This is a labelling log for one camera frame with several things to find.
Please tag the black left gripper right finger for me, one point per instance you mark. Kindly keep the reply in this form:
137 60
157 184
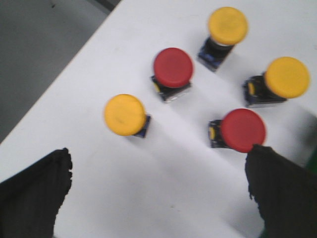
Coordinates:
286 194

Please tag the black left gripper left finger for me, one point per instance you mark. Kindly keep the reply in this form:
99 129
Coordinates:
31 199

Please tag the red mushroom push button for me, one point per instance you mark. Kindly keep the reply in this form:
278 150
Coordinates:
239 130
173 69

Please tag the yellow mushroom push button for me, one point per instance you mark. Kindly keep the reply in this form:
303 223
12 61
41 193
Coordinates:
227 27
125 115
285 78

